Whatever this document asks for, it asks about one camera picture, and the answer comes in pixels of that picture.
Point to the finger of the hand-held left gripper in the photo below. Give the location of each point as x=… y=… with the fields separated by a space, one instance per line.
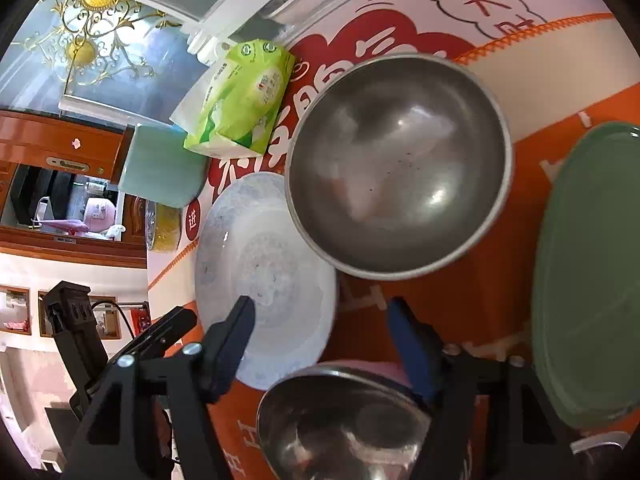
x=162 y=330

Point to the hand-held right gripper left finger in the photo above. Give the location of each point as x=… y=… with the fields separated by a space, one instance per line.
x=239 y=327

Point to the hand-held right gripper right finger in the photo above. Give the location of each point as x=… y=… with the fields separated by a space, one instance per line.
x=412 y=347

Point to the white plate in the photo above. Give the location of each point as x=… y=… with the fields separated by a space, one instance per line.
x=270 y=265

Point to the steel bowl with pink outside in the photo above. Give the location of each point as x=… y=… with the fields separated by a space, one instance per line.
x=325 y=425

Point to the large steel bowl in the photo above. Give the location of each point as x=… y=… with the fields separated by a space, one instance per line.
x=400 y=160

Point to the green plate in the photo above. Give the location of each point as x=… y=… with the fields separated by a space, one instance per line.
x=590 y=285

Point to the glass jar with yellow contents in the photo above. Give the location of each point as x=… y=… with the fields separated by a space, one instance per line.
x=162 y=227

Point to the pink appliance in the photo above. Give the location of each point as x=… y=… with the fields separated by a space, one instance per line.
x=96 y=212

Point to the mint green cup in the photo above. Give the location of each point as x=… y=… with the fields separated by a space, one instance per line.
x=160 y=165

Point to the wooden cabinet with opening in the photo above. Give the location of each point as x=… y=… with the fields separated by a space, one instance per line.
x=30 y=135

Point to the orange patterned blanket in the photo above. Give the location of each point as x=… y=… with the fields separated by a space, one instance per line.
x=525 y=185

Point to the green tissue pack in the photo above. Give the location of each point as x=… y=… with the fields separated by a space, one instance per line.
x=240 y=100

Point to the wooden wall frame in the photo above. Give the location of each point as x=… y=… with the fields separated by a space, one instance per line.
x=107 y=325
x=12 y=310

